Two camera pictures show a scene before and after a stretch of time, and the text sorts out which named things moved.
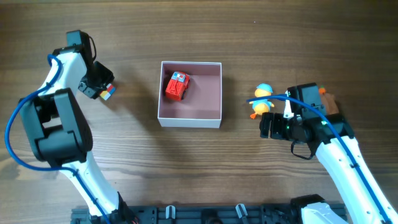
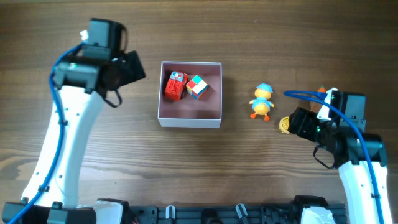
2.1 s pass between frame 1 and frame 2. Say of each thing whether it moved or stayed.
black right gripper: moved
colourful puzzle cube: moved
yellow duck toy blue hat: stayed
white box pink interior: stayed
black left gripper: moved
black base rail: stayed
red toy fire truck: stayed
